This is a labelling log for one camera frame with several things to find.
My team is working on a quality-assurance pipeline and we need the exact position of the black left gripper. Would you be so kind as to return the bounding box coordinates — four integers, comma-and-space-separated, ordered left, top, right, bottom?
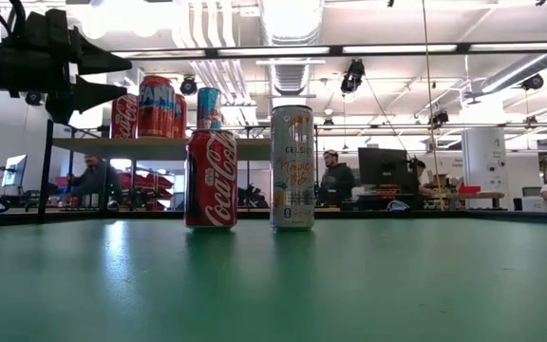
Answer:
19, 9, 133, 124

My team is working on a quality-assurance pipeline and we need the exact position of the red Coca-Cola can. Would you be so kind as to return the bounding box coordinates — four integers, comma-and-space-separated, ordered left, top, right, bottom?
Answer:
183, 127, 239, 231
110, 93, 141, 140

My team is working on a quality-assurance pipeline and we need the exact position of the red Fanta can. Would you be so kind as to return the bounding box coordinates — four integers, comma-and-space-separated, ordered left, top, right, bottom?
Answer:
173, 93, 188, 140
137, 74, 177, 140

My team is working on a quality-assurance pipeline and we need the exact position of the silver blue Red Bull can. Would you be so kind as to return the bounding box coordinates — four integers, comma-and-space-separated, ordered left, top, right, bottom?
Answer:
196, 86, 223, 131

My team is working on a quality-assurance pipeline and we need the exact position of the white Celsius can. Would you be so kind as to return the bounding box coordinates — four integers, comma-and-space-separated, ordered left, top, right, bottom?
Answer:
269, 104, 316, 233

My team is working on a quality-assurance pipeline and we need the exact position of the small white monitor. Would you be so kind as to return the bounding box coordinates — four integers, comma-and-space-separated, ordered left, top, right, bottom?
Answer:
0, 154, 28, 189

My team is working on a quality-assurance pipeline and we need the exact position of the red storage bin rack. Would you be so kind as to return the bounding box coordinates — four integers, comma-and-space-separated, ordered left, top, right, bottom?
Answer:
121, 171, 176, 212

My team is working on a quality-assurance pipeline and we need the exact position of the black computer monitor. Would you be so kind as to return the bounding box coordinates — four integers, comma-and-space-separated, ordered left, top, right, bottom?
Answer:
357, 146, 408, 187

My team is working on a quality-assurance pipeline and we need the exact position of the thin yellow pole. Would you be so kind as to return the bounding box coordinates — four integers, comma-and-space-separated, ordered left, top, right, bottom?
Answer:
420, 0, 445, 211

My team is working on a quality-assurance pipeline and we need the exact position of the white cylindrical pillar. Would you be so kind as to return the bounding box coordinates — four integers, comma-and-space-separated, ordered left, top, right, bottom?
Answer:
462, 126, 511, 211

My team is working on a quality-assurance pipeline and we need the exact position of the wooden background table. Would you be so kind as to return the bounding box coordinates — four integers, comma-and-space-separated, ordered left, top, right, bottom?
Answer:
443, 191, 505, 210

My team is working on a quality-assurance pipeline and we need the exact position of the white box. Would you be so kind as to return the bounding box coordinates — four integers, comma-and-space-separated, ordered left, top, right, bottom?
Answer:
521, 195, 546, 213

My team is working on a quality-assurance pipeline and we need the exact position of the wooden shelf black metal frame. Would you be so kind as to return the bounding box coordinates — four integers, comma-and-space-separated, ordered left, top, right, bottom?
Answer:
37, 117, 321, 225

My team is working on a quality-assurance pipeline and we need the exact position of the black table frame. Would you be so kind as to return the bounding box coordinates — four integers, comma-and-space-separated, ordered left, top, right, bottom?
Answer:
0, 208, 547, 230

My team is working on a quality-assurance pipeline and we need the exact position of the black hanging camera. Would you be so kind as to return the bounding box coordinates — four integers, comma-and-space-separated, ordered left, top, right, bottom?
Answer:
339, 58, 367, 95

